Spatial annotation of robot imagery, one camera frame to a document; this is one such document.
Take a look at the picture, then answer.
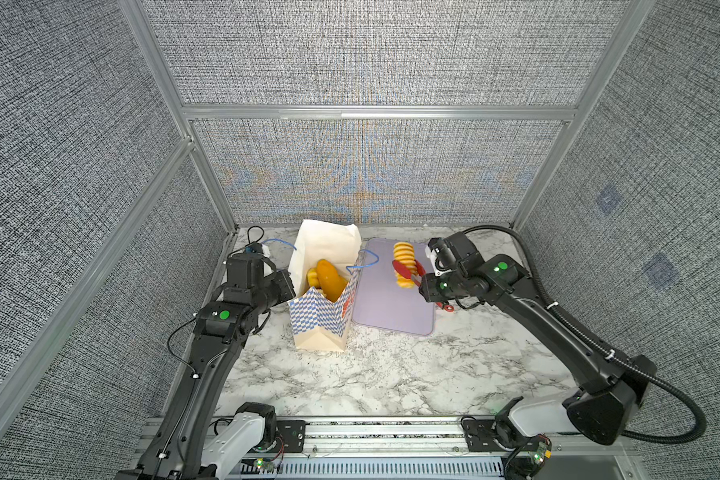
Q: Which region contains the round yellow tart bread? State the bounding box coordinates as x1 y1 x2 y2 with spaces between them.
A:
306 268 321 289

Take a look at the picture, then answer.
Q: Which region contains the ridged spiral bread roll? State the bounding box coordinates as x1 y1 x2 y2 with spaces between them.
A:
393 242 418 289

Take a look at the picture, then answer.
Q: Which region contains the long baguette loaf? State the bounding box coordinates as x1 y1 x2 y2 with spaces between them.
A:
315 259 348 303

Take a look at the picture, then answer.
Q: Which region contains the blue checkered paper bag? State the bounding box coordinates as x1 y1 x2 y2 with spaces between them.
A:
287 220 379 352

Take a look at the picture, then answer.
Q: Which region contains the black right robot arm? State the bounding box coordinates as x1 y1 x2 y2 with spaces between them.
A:
419 233 648 448

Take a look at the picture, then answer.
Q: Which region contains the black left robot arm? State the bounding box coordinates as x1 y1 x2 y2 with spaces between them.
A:
116 242 295 479

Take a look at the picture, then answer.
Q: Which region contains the lilac plastic tray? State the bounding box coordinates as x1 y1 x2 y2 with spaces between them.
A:
352 238 435 336

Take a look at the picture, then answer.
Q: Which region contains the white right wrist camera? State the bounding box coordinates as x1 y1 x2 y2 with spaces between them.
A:
425 237 446 276

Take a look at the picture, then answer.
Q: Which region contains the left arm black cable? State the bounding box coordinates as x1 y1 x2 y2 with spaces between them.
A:
166 224 271 379

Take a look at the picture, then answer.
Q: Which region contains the aluminium enclosure frame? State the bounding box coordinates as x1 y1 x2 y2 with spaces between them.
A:
0 0 720 480

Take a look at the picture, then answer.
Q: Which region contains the black corrugated cable conduit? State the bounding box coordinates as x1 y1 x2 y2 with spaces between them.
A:
461 224 708 480

